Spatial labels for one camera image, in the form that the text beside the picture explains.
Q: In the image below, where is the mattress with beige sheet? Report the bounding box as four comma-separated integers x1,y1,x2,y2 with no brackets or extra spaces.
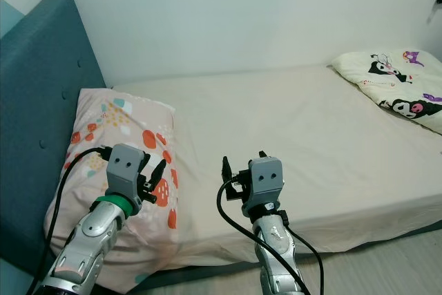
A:
107,62,442,272

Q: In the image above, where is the pink patterned pillow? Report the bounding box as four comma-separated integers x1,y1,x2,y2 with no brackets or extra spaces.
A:
44,88,182,294

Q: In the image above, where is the cream cartoon print blanket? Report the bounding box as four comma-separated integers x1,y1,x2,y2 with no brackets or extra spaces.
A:
330,49,442,136

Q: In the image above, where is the light grey right wrist camera mount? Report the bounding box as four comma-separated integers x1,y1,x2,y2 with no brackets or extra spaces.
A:
247,156,285,211

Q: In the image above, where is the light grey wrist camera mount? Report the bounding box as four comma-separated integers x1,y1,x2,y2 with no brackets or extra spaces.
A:
247,156,285,211
107,144,151,200

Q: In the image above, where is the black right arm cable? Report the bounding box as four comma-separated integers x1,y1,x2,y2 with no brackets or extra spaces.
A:
216,178,325,295

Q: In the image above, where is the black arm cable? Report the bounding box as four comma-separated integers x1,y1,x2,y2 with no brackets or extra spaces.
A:
28,146,115,295
216,178,325,295

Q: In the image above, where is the light grey left wrist camera mount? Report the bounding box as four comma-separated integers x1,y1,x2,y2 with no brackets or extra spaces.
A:
107,144,151,200

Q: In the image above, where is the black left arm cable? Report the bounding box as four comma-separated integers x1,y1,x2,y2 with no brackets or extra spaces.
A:
28,146,115,295

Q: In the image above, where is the blue upholstered bed frame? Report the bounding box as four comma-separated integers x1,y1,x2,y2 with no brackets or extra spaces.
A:
0,0,442,289

